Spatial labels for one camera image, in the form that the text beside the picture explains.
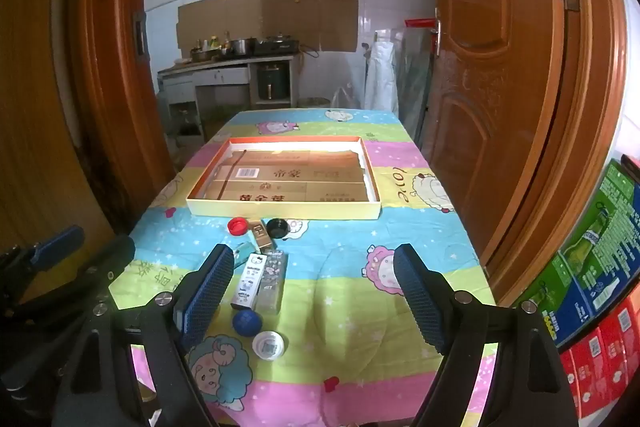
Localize clear plastic bag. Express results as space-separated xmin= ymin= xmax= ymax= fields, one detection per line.
xmin=330 ymin=84 xmax=363 ymax=110

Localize metal strike plate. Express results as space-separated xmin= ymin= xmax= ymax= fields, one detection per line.
xmin=132 ymin=11 xmax=148 ymax=56

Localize black gas stove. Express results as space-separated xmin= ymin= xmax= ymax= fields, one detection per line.
xmin=255 ymin=38 xmax=301 ymax=55

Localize small gold box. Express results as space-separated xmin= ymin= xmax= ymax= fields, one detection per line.
xmin=250 ymin=220 xmax=277 ymax=255

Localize red carton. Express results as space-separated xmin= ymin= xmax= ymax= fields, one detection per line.
xmin=559 ymin=329 xmax=621 ymax=418
xmin=597 ymin=292 xmax=640 ymax=408

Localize clear leaning panel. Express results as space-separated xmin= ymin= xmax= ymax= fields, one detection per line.
xmin=397 ymin=27 xmax=436 ymax=138

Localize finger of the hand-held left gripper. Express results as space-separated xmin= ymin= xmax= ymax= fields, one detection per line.
xmin=0 ymin=234 xmax=137 ymax=325
xmin=0 ymin=225 xmax=86 ymax=289

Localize shallow orange-rimmed box tray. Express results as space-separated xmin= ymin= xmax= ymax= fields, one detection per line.
xmin=186 ymin=136 xmax=383 ymax=220

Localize floral clear slim box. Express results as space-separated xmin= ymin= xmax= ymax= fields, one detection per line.
xmin=252 ymin=249 xmax=288 ymax=314

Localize brown cardboard wall sheets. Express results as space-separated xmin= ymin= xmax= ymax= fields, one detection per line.
xmin=177 ymin=0 xmax=360 ymax=54

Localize small green carton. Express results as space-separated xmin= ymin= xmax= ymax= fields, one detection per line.
xmin=520 ymin=252 xmax=601 ymax=348

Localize white bottle cap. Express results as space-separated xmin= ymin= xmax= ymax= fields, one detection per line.
xmin=252 ymin=331 xmax=287 ymax=360

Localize wooden door frame post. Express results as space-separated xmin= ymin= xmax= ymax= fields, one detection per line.
xmin=487 ymin=0 xmax=632 ymax=308
xmin=50 ymin=0 xmax=176 ymax=235

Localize brown cardboard liner sheet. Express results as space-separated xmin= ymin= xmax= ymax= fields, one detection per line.
xmin=192 ymin=150 xmax=377 ymax=204

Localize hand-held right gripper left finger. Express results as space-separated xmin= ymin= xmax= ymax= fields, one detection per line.
xmin=50 ymin=243 xmax=236 ymax=427

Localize brown wooden door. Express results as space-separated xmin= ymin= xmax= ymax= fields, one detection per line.
xmin=430 ymin=0 xmax=568 ymax=268

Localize blue bottle cap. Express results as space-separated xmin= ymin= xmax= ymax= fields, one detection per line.
xmin=233 ymin=309 xmax=263 ymax=337

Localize teal slim box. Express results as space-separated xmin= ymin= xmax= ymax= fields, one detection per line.
xmin=234 ymin=242 xmax=261 ymax=270

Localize white plastic sheet roll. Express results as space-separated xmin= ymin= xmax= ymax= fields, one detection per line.
xmin=364 ymin=32 xmax=401 ymax=112

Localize large green carton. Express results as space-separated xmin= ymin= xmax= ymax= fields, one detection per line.
xmin=560 ymin=159 xmax=640 ymax=318

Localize white tube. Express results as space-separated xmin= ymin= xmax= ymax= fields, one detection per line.
xmin=230 ymin=253 xmax=266 ymax=311

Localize black air fryer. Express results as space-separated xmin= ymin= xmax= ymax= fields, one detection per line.
xmin=257 ymin=62 xmax=291 ymax=100

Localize white kitchen counter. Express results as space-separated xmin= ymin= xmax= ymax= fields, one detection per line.
xmin=157 ymin=54 xmax=301 ymax=142

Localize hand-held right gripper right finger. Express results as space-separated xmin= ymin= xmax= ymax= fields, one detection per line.
xmin=392 ymin=243 xmax=581 ymax=427

